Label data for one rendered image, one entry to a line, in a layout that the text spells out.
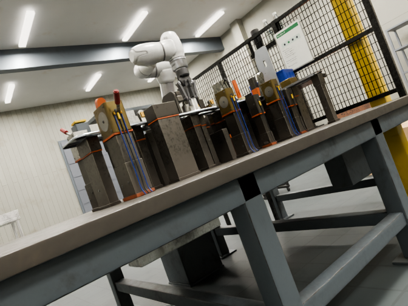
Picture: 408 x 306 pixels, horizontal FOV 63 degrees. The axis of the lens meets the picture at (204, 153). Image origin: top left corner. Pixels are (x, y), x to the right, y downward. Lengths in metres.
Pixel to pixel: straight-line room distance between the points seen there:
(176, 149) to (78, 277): 0.77
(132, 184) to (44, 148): 10.44
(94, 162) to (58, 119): 10.61
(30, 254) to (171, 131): 0.85
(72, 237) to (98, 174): 0.69
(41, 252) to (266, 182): 0.65
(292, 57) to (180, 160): 1.46
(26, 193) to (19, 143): 1.55
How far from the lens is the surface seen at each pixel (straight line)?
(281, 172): 1.11
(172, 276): 2.54
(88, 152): 1.39
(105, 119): 1.26
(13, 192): 11.25
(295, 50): 2.57
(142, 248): 0.80
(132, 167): 1.23
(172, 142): 1.38
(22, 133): 11.66
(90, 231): 0.72
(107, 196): 1.37
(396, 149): 2.42
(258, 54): 2.41
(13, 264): 0.69
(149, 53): 1.77
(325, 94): 2.02
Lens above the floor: 0.73
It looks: 2 degrees up
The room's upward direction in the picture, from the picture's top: 20 degrees counter-clockwise
